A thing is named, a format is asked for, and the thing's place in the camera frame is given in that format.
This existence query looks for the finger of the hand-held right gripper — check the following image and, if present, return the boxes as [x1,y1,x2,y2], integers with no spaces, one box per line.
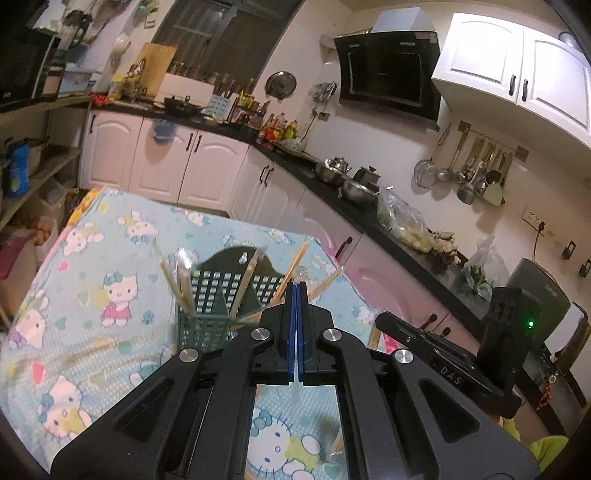
[374,311,481,371]

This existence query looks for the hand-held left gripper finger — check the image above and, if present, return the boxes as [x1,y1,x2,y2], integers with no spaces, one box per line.
[297,282,542,480]
[52,282,297,480]

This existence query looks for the grey plastic utensil holder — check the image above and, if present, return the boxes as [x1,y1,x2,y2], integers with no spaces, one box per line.
[175,244,289,357]

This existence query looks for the pile of wooden chopsticks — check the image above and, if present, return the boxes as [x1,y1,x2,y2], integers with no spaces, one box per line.
[325,427,347,467]

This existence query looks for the row of hanging kitchen utensils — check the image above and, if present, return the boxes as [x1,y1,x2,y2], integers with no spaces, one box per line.
[412,121,530,208]

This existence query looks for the hanging small utensils cluster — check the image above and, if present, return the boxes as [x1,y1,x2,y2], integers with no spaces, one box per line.
[308,82,338,103]

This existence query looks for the grey rice cooker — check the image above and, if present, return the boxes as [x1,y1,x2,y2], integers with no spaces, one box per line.
[505,257,572,343]

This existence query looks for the plastic bag of greens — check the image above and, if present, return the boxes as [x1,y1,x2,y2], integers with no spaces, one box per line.
[461,235,509,302]

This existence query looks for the pile of brown ginger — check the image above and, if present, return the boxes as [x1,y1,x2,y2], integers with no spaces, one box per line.
[429,228,461,265]

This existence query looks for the clear plastic food bag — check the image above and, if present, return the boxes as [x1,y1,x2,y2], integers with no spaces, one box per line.
[376,186,435,253]

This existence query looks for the white power socket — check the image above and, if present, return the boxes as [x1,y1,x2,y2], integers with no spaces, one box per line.
[521,205,549,237]

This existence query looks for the yellow-green garment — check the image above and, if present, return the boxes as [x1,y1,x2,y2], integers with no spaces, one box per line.
[530,434,571,463]

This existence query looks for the black countertop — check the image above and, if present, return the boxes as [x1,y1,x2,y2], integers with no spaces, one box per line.
[90,99,578,398]

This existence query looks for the large steel basin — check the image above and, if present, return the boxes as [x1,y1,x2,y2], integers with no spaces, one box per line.
[341,178,380,207]

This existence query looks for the small steel basin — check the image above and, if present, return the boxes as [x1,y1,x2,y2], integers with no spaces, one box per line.
[315,163,352,186]

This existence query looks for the white lower kitchen cabinets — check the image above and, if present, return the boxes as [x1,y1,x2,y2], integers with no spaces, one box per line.
[78,108,513,352]

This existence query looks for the cartoon cat printed blanket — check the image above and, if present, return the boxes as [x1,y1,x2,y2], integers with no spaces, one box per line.
[0,187,384,480]

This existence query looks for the row of condiment bottles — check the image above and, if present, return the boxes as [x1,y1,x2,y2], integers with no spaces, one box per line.
[233,90,304,142]

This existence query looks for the light blue knife block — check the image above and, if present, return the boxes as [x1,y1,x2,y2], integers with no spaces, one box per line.
[202,92,236,119]

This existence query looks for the blue plastic bag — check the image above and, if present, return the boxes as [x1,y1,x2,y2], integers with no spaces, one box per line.
[151,117,177,144]

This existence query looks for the hanging steel pot lid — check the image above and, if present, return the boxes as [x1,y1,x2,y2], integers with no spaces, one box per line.
[265,71,297,100]

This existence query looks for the black wok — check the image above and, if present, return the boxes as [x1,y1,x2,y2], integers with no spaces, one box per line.
[163,94,205,117]

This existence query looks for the white upper kitchen cabinet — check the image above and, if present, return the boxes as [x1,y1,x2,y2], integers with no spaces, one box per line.
[431,11,591,149]

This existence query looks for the black range hood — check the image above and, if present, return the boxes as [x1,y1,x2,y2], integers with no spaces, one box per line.
[333,9,443,131]

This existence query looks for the bag of potatoes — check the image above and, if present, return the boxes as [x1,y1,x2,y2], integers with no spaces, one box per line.
[22,214,59,251]

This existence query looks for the row of spice jars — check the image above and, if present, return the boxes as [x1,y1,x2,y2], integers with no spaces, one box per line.
[166,60,219,82]

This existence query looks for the kitchen shelf rack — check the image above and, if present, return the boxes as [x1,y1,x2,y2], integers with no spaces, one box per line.
[0,92,94,234]

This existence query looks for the kitchen faucet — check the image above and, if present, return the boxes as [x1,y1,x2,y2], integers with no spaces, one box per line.
[124,57,149,100]

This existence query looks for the rectangular wooden cutting board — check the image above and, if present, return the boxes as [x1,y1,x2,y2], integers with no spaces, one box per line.
[133,42,177,94]

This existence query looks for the dark kitchen window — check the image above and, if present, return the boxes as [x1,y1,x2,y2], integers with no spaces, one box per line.
[151,0,302,89]

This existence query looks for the blue bottle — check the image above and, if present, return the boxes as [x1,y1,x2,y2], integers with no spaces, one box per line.
[6,140,31,200]

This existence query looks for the light blue plastic box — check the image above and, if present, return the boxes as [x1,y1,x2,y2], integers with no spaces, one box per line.
[57,62,96,99]

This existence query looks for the electric kettle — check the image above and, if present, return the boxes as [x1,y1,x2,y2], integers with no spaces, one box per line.
[60,9,94,49]

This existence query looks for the black microwave oven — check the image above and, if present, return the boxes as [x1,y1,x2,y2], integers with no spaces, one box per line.
[0,27,62,108]

